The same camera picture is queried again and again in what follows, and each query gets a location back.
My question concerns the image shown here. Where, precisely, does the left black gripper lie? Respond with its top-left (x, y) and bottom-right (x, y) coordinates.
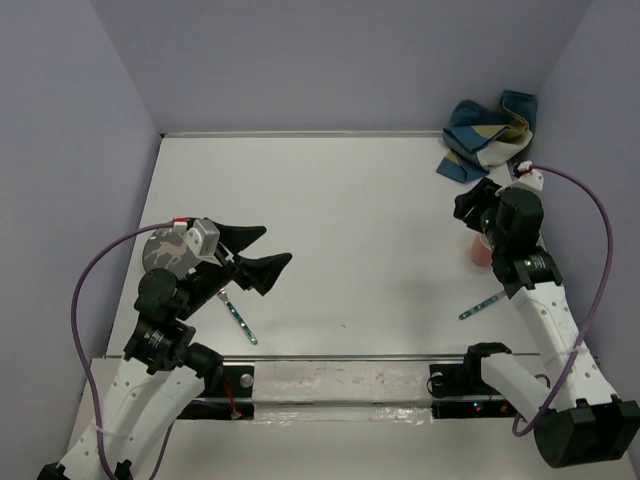
top-left (176, 220), bottom-right (293, 318)

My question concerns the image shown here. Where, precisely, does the pink mug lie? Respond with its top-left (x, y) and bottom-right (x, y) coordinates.
top-left (470, 233), bottom-right (493, 268)

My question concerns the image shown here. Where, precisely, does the fork with teal handle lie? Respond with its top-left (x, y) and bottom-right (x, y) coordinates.
top-left (217, 289), bottom-right (258, 346)

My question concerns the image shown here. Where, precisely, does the blue beige checked placemat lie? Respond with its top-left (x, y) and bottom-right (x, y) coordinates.
top-left (436, 90), bottom-right (538, 184)

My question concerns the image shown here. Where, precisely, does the dark reindeer plate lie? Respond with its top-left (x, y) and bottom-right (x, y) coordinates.
top-left (142, 228), bottom-right (199, 278)

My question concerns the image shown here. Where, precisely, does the spoon with teal handle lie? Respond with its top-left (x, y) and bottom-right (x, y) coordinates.
top-left (458, 294), bottom-right (501, 320)

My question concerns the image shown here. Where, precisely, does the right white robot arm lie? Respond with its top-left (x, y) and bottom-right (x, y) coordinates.
top-left (454, 178), bottom-right (639, 468)

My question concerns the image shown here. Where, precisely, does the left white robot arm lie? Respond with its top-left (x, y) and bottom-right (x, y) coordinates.
top-left (38, 217), bottom-right (293, 479)

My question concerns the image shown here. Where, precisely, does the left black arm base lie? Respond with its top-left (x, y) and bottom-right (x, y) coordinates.
top-left (178, 363), bottom-right (255, 421)

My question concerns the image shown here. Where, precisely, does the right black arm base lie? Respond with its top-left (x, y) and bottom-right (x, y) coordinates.
top-left (426, 363), bottom-right (516, 420)

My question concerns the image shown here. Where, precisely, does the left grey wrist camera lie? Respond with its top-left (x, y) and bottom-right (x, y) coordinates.
top-left (171, 217), bottom-right (220, 260)

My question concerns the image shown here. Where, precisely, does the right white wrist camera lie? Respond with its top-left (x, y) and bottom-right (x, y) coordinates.
top-left (510, 161), bottom-right (544, 193)

